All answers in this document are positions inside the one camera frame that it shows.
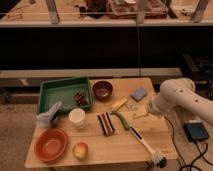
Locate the dark maroon bowl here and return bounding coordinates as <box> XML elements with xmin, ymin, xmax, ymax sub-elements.
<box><xmin>92</xmin><ymin>81</ymin><xmax>113</xmax><ymax>100</ymax></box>

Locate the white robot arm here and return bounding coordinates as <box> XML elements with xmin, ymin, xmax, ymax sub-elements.
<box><xmin>147</xmin><ymin>78</ymin><xmax>213</xmax><ymax>126</ymax></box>

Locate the green plastic tray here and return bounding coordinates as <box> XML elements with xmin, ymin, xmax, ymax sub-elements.
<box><xmin>38</xmin><ymin>77</ymin><xmax>93</xmax><ymax>114</ymax></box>

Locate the dark grape bunch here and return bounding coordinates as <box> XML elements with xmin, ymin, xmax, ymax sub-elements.
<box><xmin>74</xmin><ymin>92</ymin><xmax>87</xmax><ymax>106</ymax></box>

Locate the blue sponge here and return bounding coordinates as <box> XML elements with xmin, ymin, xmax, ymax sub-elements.
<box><xmin>131</xmin><ymin>88</ymin><xmax>147</xmax><ymax>102</ymax></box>

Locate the striped maroon cloth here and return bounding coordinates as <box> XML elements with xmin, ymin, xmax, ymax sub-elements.
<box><xmin>98</xmin><ymin>113</ymin><xmax>115</xmax><ymax>136</ymax></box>

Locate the green chili pepper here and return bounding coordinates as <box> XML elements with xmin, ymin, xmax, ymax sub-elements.
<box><xmin>111</xmin><ymin>112</ymin><xmax>129</xmax><ymax>131</ymax></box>

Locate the white cup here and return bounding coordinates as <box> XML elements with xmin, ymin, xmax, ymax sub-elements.
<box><xmin>69</xmin><ymin>108</ymin><xmax>86</xmax><ymax>127</ymax></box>

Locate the wooden table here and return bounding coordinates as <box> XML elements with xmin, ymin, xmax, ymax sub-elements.
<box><xmin>24</xmin><ymin>77</ymin><xmax>179</xmax><ymax>169</ymax></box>

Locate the red yellow apple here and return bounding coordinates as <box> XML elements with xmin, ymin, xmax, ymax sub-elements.
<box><xmin>73</xmin><ymin>142</ymin><xmax>89</xmax><ymax>160</ymax></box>

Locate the clear plastic bag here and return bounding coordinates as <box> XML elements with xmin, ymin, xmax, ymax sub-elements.
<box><xmin>36</xmin><ymin>101</ymin><xmax>62</xmax><ymax>128</ymax></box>

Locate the black foot pedal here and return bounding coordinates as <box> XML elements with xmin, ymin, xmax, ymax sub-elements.
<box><xmin>183</xmin><ymin>122</ymin><xmax>209</xmax><ymax>142</ymax></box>

